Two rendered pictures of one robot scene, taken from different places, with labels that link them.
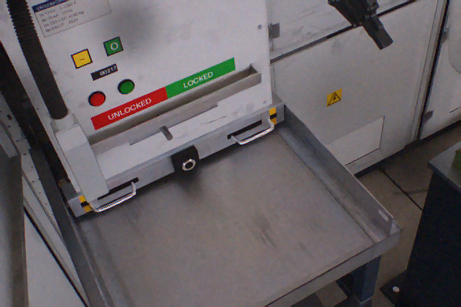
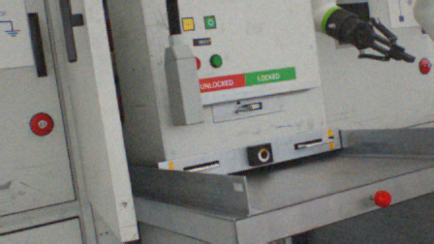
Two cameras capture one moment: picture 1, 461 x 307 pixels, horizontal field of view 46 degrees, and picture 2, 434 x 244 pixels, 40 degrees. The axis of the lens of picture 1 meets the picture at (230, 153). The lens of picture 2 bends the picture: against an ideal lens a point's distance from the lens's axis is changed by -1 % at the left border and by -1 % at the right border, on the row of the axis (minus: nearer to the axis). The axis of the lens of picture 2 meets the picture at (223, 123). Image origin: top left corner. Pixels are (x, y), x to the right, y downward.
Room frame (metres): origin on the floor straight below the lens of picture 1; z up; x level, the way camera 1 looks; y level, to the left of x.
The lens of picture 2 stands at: (-0.62, 0.37, 1.06)
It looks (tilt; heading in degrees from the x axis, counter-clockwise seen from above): 3 degrees down; 353
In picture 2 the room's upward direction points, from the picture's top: 8 degrees counter-clockwise
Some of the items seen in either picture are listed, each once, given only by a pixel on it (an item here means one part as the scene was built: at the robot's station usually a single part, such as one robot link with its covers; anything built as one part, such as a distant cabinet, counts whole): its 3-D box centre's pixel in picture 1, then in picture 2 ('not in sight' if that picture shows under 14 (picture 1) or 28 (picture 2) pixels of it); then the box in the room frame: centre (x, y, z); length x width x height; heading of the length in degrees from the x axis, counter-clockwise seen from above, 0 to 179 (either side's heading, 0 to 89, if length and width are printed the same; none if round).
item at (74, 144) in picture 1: (79, 155); (182, 85); (0.71, 0.28, 1.09); 0.08 x 0.05 x 0.17; 22
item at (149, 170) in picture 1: (179, 151); (253, 154); (0.87, 0.12, 0.90); 0.54 x 0.05 x 0.06; 112
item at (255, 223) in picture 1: (197, 192); (272, 185); (0.80, 0.09, 0.82); 0.68 x 0.62 x 0.06; 22
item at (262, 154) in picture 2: (186, 161); (261, 154); (0.83, 0.10, 0.90); 0.06 x 0.03 x 0.05; 112
